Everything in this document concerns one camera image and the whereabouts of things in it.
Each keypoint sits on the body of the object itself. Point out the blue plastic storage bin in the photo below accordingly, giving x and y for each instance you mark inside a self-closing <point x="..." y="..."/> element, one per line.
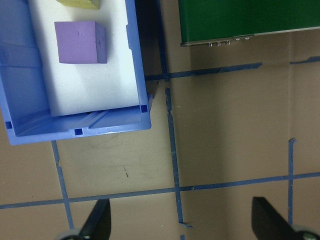
<point x="112" y="127"/>

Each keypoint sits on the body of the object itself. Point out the white foam pad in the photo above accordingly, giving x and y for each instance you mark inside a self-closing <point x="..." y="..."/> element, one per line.
<point x="87" y="87"/>

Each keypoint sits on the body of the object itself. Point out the yellow foam block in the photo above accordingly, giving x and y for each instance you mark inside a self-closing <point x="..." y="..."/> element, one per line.
<point x="80" y="3"/>

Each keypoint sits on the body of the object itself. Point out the green belt conveyor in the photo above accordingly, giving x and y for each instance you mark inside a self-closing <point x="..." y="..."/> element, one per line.
<point x="237" y="20"/>

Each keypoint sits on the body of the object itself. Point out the purple foam block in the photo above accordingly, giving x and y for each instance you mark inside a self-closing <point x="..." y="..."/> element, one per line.
<point x="77" y="42"/>

